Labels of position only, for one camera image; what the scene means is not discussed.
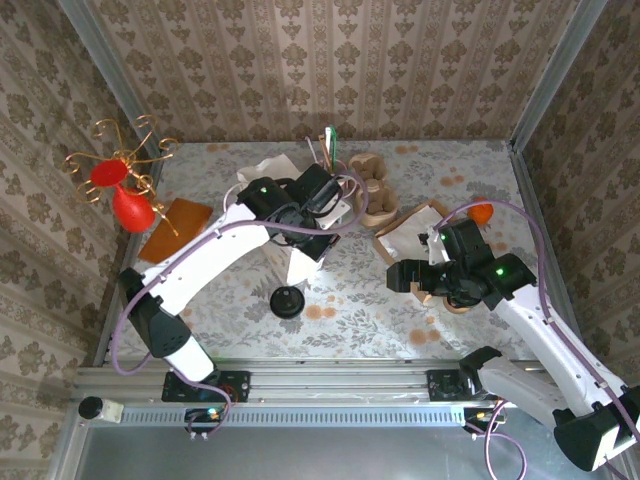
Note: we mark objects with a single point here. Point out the white paper gift bag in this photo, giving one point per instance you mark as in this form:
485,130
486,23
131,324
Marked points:
300,270

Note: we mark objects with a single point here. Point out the black plastic cup lid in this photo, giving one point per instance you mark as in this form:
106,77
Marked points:
286,302

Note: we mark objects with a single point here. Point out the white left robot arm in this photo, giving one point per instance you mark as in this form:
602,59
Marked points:
210,260

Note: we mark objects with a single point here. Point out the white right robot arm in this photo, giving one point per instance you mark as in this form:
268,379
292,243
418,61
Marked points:
530,340

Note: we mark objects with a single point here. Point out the wooden tray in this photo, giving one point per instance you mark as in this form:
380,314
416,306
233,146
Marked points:
424,298

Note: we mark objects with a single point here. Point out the white printed stick packet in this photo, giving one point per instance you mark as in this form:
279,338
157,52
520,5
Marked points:
314,150

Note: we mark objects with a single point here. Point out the floral tablecloth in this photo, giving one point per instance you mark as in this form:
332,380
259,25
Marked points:
360,330

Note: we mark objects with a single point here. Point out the brown stick packet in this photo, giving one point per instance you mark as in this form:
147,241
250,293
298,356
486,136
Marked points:
325,152

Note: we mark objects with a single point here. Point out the orange tangerine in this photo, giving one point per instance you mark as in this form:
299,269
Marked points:
481,212

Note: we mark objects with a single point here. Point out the orange wooden board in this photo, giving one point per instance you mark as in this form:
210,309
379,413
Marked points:
180,220

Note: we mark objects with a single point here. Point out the small controller board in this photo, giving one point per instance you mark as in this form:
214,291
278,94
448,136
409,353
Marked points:
205,415
480,415

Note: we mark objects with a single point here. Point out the red vase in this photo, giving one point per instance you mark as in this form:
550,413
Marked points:
132,210

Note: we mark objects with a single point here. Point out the black knob with white block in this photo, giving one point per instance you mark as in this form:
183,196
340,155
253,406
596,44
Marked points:
90,407

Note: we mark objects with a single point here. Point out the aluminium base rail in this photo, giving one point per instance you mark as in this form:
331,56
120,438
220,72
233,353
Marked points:
340,385

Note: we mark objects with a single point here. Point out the aluminium frame post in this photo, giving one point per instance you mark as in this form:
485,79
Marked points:
100,50
565,50

